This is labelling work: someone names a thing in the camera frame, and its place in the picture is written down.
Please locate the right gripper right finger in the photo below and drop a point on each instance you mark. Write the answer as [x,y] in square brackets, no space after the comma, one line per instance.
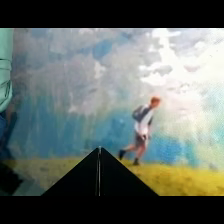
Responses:
[116,180]

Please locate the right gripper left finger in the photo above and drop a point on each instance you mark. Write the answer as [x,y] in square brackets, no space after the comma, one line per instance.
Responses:
[81,180]

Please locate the pale green patterned garment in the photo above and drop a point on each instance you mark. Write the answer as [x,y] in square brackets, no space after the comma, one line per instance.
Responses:
[5,66]

